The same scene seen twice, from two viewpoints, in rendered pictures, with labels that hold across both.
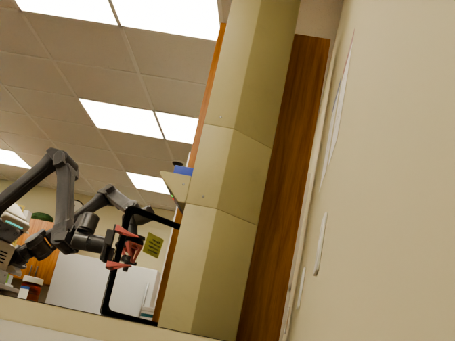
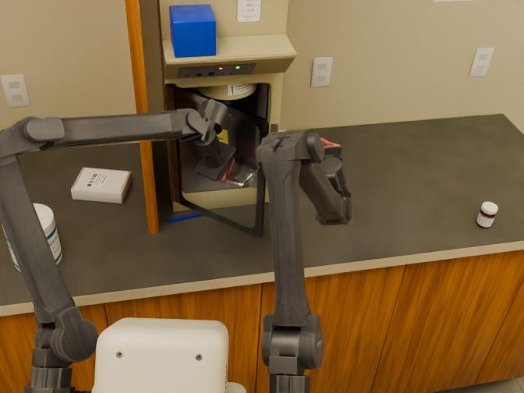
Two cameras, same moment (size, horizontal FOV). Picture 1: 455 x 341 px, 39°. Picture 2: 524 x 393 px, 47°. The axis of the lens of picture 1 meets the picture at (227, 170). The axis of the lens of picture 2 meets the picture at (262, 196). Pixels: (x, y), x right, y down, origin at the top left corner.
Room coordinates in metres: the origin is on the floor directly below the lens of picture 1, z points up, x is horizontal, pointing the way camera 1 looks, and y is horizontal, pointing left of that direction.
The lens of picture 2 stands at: (2.70, 1.48, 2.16)
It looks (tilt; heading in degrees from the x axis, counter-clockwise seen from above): 39 degrees down; 250
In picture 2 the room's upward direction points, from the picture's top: 3 degrees clockwise
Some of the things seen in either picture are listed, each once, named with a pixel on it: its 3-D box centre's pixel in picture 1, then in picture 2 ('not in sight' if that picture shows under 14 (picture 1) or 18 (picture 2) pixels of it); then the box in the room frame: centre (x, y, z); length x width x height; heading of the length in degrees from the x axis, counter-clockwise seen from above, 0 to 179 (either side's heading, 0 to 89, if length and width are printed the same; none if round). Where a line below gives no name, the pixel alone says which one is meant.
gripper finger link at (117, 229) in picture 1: (123, 238); (324, 152); (2.08, 0.28, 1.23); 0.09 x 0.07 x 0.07; 84
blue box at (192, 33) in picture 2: (186, 181); (192, 30); (2.40, 0.15, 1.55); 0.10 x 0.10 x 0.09; 84
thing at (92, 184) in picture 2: not in sight; (101, 185); (2.66, -0.09, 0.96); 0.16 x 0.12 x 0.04; 157
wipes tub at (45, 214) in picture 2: not in sight; (33, 238); (2.87, 0.18, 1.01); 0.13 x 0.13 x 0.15
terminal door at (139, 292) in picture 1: (147, 268); (217, 165); (2.36, 0.21, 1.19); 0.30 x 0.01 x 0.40; 130
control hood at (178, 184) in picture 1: (178, 198); (228, 65); (2.32, 0.16, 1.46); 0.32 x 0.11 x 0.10; 174
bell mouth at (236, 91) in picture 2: not in sight; (226, 76); (2.28, 0.00, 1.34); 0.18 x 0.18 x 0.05
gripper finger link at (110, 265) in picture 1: (118, 259); not in sight; (2.08, 0.28, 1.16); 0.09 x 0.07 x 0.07; 84
